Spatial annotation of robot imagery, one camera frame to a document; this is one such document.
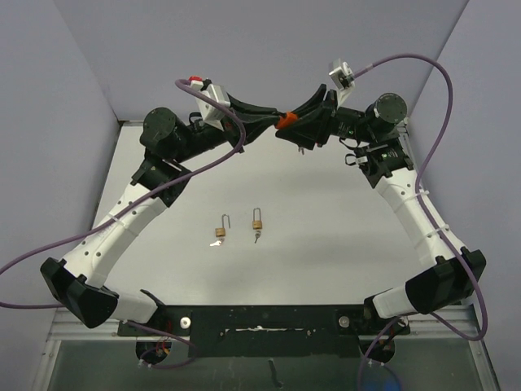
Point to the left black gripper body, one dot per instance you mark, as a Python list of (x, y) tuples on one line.
[(211, 140)]

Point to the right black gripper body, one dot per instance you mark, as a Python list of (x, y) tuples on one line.
[(346, 123)]

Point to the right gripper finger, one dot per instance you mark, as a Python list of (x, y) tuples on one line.
[(312, 108), (307, 134)]

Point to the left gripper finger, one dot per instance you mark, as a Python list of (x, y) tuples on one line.
[(256, 125), (251, 109)]

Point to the orange black padlock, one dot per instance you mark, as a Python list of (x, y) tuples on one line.
[(286, 119)]

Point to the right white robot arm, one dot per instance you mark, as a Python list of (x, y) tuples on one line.
[(445, 262)]

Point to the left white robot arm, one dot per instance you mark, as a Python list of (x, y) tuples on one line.
[(77, 280)]

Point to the left brass padlock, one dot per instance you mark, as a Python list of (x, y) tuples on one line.
[(220, 231)]

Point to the brass padlock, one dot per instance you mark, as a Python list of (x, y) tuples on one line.
[(220, 231), (257, 223)]

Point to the right brass padlock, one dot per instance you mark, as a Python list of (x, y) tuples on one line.
[(257, 223)]

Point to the silver keys of left padlock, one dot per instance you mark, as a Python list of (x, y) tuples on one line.
[(218, 242)]

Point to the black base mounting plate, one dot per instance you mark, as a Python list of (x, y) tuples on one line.
[(177, 335)]

